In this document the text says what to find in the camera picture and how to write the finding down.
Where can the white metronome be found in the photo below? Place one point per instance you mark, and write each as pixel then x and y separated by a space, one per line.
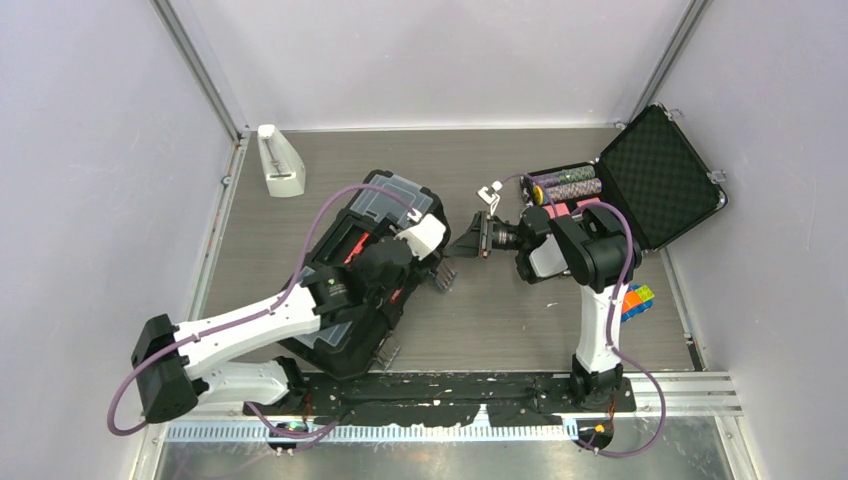
pixel 283 168

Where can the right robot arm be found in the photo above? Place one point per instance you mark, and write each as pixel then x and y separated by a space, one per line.
pixel 596 247

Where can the blue orange small object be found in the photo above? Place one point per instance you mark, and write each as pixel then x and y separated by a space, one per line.
pixel 637 300

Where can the pink card deck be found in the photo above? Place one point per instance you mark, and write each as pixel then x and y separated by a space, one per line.
pixel 557 210

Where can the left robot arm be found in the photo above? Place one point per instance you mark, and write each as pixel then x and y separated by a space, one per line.
pixel 181 366

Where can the black plastic toolbox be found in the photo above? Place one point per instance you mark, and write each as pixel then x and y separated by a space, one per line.
pixel 353 334

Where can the poker chip row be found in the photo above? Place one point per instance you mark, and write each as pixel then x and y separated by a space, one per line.
pixel 568 191
pixel 564 176

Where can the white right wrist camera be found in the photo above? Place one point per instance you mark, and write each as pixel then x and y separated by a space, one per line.
pixel 490 195

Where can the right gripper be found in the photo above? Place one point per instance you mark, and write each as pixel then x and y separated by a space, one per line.
pixel 476 242

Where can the black aluminium poker chip case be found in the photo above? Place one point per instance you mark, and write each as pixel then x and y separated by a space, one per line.
pixel 654 176

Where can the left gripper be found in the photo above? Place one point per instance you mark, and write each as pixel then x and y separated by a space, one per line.
pixel 404 279

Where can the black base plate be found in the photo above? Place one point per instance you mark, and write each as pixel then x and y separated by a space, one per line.
pixel 443 399

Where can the poker chip row top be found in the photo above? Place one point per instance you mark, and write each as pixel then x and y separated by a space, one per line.
pixel 564 176

